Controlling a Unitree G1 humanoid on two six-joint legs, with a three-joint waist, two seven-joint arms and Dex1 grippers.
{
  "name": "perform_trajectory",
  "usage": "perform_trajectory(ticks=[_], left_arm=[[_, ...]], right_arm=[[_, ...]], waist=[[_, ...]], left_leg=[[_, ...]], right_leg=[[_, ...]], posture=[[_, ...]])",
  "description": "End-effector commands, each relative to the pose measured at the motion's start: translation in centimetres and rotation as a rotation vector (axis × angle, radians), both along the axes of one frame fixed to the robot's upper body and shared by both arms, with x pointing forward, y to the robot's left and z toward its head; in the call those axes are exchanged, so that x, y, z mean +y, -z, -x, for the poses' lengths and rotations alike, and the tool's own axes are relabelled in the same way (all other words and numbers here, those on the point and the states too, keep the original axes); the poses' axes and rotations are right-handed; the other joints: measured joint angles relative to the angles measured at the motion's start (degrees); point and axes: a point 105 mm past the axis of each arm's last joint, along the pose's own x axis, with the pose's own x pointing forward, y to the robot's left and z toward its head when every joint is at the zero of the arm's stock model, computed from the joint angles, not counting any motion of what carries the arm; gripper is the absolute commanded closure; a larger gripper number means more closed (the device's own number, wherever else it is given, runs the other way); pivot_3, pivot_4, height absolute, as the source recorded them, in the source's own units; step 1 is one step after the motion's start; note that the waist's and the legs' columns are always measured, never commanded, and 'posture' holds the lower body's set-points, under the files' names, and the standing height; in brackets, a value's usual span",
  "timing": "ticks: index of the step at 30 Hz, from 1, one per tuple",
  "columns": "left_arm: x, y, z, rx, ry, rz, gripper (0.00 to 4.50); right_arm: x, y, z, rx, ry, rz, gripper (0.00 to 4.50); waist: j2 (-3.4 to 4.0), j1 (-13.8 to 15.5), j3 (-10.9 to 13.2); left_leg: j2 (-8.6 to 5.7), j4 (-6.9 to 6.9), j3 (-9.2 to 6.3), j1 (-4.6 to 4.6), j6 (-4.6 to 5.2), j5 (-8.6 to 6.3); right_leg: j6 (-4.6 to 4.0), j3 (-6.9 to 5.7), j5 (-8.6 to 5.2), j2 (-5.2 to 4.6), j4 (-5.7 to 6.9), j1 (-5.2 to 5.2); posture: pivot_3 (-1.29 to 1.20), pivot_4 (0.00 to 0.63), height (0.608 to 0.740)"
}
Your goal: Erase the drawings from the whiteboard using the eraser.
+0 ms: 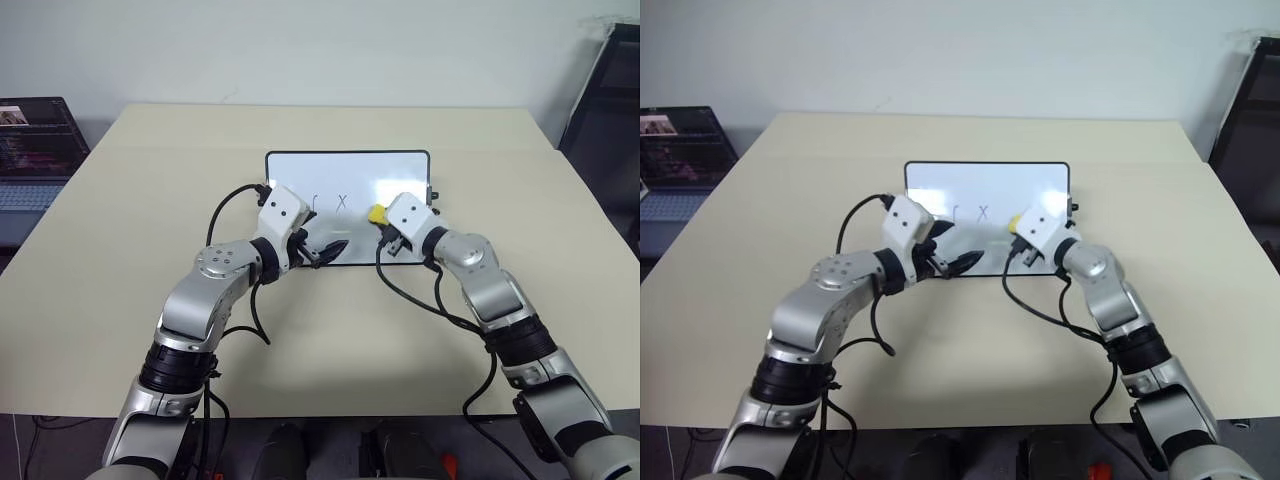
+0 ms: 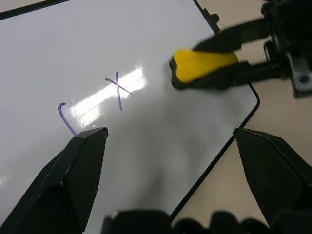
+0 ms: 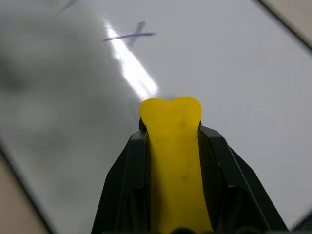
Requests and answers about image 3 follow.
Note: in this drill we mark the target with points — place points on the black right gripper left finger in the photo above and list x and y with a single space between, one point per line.
126 180

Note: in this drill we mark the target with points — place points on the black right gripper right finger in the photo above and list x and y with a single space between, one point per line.
226 175

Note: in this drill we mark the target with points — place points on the white whiteboard with dark frame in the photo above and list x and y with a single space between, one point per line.
219 80

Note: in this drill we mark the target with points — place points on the yellow bone-shaped toy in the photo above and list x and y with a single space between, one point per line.
176 156

